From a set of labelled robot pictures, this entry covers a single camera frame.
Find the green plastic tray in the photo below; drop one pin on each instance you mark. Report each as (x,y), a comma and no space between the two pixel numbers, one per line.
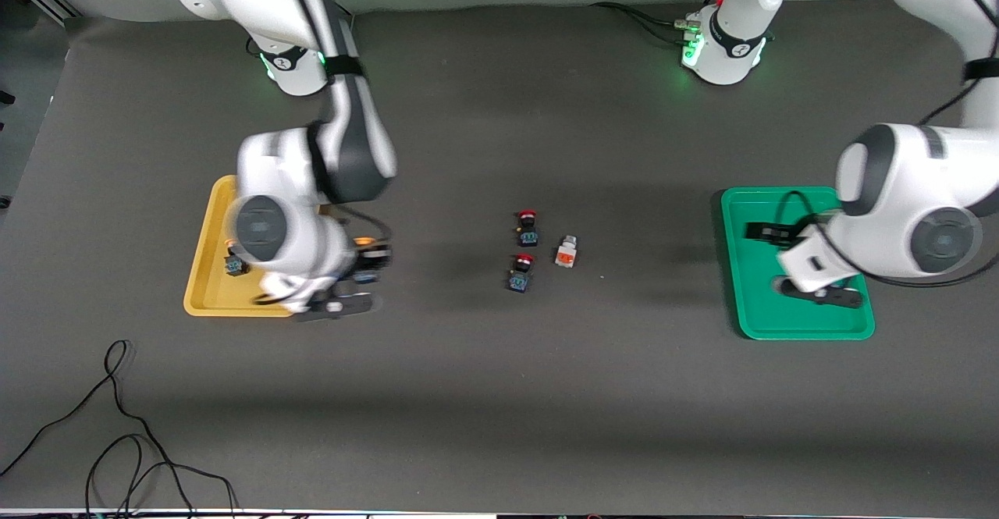
(749,308)

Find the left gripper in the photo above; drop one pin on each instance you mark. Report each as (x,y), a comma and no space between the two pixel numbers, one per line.
(770,232)

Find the red push button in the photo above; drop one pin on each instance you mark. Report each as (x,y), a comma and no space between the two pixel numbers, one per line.
(520,277)
(528,232)

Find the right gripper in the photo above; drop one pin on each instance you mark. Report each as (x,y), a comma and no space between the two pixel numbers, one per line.
(371,257)

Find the white button orange block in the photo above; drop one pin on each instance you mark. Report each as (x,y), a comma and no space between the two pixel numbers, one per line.
(567,255)

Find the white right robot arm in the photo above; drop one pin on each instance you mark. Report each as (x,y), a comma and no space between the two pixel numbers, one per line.
(351,144)

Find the yellow push button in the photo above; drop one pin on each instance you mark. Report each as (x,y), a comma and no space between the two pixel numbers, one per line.
(232,267)
(364,243)

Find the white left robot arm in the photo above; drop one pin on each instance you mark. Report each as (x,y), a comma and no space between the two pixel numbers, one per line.
(897,183)

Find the yellow plastic tray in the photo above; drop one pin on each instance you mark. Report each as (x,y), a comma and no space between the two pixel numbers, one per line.
(207,293)

